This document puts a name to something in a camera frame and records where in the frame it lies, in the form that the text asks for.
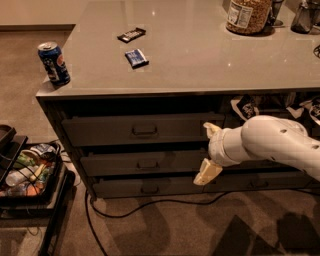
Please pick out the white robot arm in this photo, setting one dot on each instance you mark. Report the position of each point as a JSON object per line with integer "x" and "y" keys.
{"x": 262, "y": 137}

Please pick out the blue snack packet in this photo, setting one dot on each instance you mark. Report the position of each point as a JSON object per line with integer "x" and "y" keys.
{"x": 136, "y": 58}

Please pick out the blue soda can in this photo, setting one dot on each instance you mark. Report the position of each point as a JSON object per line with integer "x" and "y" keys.
{"x": 52, "y": 58}

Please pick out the black cart frame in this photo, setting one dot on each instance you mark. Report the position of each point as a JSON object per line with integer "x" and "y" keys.
{"x": 51, "y": 214}

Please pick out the black tray of snacks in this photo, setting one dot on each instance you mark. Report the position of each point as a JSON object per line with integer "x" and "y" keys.
{"x": 30, "y": 174}

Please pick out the grey drawer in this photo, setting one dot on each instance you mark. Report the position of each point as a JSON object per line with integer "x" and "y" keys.
{"x": 146, "y": 187}
{"x": 304, "y": 122}
{"x": 261, "y": 181}
{"x": 143, "y": 162}
{"x": 259, "y": 166}
{"x": 139, "y": 129}

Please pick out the dark glass pitcher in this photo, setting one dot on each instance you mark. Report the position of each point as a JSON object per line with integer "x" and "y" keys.
{"x": 306, "y": 16}

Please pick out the large popcorn jar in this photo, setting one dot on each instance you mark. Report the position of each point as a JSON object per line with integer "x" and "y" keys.
{"x": 247, "y": 17}

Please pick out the black white chip bag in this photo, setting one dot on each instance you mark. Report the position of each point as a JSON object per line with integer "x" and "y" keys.
{"x": 245, "y": 107}
{"x": 312, "y": 106}

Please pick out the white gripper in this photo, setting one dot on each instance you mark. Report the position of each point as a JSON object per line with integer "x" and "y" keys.
{"x": 215, "y": 146}

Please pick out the dark glass stem object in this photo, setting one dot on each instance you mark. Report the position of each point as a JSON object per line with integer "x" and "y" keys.
{"x": 273, "y": 14}

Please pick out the black candy bar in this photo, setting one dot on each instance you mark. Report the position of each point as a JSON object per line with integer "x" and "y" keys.
{"x": 131, "y": 35}

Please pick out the grey drawer cabinet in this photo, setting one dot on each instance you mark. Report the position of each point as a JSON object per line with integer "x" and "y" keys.
{"x": 195, "y": 66}

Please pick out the black wire object on counter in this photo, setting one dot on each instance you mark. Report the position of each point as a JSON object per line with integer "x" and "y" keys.
{"x": 316, "y": 51}

